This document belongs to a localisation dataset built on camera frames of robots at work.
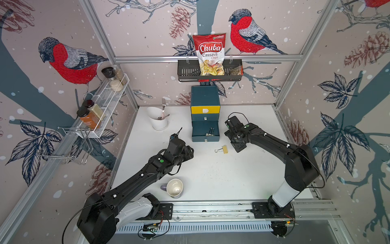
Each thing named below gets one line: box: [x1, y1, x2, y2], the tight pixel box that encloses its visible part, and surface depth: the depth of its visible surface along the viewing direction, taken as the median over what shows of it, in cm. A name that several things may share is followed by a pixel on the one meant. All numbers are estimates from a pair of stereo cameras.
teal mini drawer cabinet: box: [190, 84, 221, 134], surface depth 97 cm
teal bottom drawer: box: [191, 120, 220, 142], surface depth 102 cm
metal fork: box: [161, 97, 167, 119], surface depth 106 cm
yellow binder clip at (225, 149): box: [214, 144, 229, 155], surface depth 99 cm
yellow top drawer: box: [190, 105, 221, 114], surface depth 95 cm
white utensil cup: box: [146, 106, 169, 131], surface depth 105 cm
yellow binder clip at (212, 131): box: [208, 127, 216, 136], surface depth 106 cm
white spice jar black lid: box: [101, 66, 124, 93], surface depth 83 cm
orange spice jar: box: [76, 108, 101, 131], surface depth 66 cm
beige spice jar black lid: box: [84, 99, 107, 121], surface depth 69 cm
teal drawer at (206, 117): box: [191, 113, 220, 121], surface depth 100 cm
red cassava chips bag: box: [192, 32, 226, 76], surface depth 84 cm
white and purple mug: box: [160, 178, 184, 199], surface depth 76 cm
